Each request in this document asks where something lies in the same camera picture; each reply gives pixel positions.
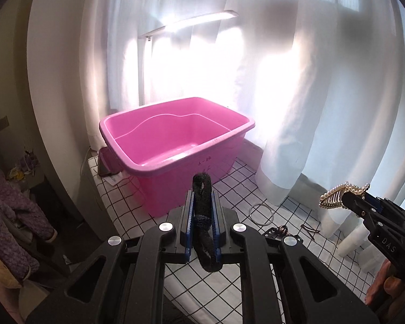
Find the white black checked tablecloth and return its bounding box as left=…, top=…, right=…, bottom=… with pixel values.
left=88, top=152, right=368, bottom=324

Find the black studded leather strap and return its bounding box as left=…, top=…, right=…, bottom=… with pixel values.
left=265, top=224, right=299, bottom=240

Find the person's right hand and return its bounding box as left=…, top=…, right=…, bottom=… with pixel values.
left=364, top=262, right=405, bottom=312

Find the black hair clip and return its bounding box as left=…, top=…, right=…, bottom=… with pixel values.
left=300, top=223, right=322, bottom=235

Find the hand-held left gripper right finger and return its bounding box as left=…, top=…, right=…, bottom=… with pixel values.
left=213, top=192, right=380, bottom=324

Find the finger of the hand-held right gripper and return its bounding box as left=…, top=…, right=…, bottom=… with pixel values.
left=364, top=194, right=382, bottom=210
left=342, top=192, right=368, bottom=220

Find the black fuzzy knotted hair tie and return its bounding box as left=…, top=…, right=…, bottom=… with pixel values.
left=192, top=173, right=223, bottom=273

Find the white curtain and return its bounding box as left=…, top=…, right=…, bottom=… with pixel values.
left=27, top=0, right=405, bottom=274

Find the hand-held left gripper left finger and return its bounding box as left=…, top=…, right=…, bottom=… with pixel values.
left=26, top=190, right=194, bottom=324

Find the pink plastic bin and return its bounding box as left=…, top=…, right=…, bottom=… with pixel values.
left=99, top=97, right=256, bottom=217

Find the white paper label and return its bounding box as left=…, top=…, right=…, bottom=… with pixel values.
left=106, top=172, right=132, bottom=186

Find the pearl hair claw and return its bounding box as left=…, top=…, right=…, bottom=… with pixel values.
left=320, top=181, right=371, bottom=210

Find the purple fleece garment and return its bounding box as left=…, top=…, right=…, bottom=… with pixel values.
left=0, top=167, right=56, bottom=281

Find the large silver bangle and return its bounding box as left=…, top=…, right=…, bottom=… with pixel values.
left=249, top=203, right=275, bottom=227

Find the pile of small colourful clutter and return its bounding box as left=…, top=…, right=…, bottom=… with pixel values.
left=6, top=148, right=41, bottom=180

